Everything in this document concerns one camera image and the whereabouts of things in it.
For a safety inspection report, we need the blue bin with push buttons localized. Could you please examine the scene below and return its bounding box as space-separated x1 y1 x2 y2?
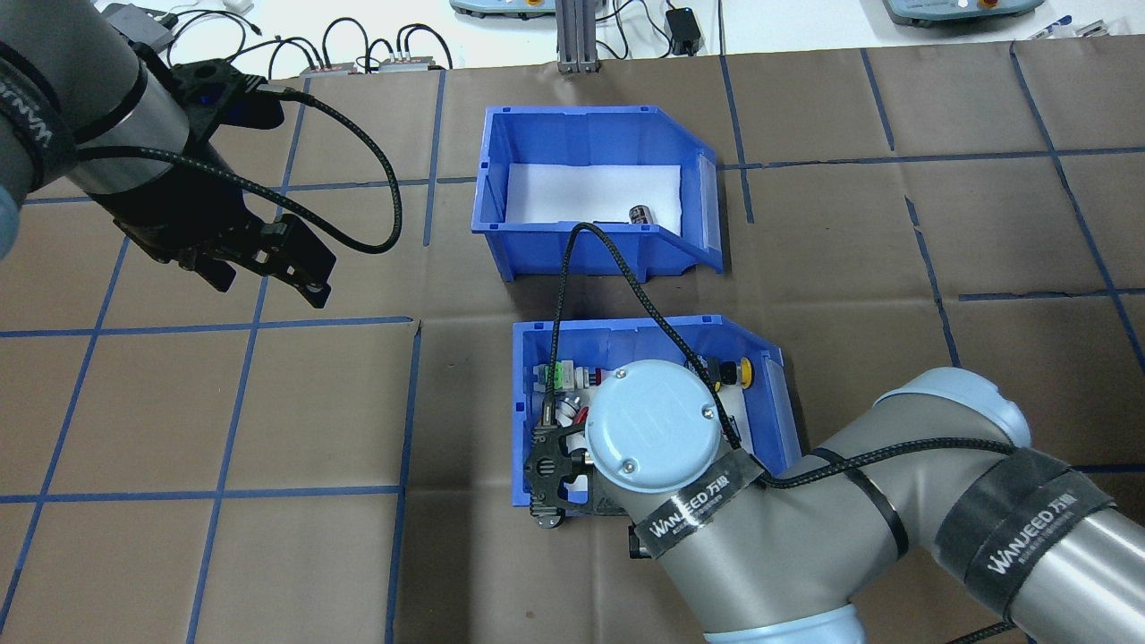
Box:
512 315 803 509

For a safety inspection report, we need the black looped desk cable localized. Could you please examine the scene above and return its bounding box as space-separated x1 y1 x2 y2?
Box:
395 22 454 72
321 15 370 60

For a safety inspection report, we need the grey blue teach pendant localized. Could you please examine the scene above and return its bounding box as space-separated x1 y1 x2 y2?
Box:
880 0 1048 27
446 0 556 20

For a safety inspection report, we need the blue bin with batteries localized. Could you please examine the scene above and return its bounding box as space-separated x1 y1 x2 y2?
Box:
471 106 725 284

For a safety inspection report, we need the aluminium frame post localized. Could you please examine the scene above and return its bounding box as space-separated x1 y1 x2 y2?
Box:
556 0 603 75

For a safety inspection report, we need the white foam bin liner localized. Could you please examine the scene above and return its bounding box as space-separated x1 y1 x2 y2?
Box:
505 162 686 227
535 358 748 457

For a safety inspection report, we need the yellow push button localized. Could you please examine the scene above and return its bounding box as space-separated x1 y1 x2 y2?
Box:
689 356 755 393

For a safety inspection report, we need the black power adapter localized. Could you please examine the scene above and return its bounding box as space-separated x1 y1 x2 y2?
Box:
666 6 704 57

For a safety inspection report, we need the red button with green block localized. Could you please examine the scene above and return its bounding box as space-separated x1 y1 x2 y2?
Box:
535 361 620 394

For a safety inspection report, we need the black box device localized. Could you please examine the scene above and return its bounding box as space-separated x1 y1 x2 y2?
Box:
102 2 176 51

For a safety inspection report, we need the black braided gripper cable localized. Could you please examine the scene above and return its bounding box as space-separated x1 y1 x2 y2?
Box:
539 222 1022 491
75 84 404 257

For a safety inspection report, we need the black velcro arm strap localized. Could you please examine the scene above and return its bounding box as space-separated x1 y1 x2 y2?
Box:
938 446 1120 619
630 451 762 561

